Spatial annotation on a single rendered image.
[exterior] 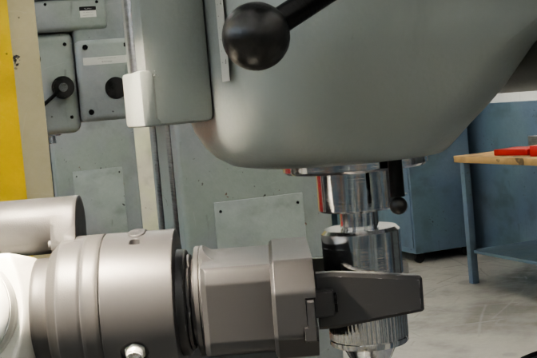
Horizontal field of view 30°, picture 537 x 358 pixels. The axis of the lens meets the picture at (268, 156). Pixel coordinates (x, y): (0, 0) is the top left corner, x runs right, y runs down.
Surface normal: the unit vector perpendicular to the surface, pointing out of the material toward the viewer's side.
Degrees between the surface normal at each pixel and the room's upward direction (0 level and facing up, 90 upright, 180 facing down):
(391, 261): 90
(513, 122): 90
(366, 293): 90
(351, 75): 118
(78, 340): 101
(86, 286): 63
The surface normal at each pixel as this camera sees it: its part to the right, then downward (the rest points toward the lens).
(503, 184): -0.93, 0.10
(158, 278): -0.04, -0.46
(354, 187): -0.16, 0.07
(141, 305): -0.01, -0.14
